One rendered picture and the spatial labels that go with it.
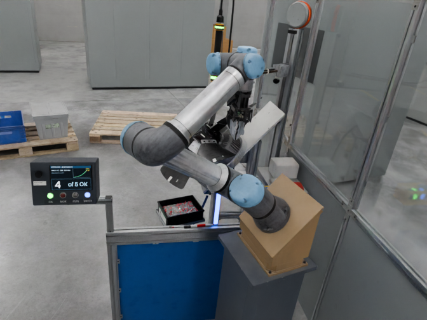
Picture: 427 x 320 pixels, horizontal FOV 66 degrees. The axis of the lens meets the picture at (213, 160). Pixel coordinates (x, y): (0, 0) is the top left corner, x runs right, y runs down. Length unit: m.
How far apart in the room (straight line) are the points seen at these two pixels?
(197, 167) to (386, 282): 1.04
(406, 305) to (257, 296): 0.65
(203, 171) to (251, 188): 0.18
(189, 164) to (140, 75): 6.34
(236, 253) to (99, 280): 1.50
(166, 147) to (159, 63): 6.55
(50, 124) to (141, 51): 3.33
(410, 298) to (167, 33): 6.61
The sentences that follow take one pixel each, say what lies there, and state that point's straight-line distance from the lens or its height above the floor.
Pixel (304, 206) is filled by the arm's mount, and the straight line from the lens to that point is 1.31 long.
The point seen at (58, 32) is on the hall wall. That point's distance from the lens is 13.86.
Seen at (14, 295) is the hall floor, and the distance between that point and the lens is 2.77.
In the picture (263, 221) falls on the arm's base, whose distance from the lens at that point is 1.27.
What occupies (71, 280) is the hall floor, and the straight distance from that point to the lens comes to 2.75.
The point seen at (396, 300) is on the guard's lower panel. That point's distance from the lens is 1.74.
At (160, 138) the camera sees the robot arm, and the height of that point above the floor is 1.56.
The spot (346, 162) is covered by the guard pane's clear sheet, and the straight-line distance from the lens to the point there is 1.94.
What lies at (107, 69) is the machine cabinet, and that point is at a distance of 7.30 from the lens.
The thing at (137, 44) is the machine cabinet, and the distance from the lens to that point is 7.30.
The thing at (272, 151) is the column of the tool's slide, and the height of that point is 0.94.
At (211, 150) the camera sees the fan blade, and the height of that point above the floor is 1.19.
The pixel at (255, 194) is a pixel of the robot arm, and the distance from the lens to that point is 1.16.
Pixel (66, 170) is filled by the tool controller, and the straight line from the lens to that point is 1.52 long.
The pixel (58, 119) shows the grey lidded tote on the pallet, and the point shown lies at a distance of 4.55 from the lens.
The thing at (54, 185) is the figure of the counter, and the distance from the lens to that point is 1.55.
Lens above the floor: 1.93
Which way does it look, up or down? 26 degrees down
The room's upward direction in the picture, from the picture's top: 6 degrees clockwise
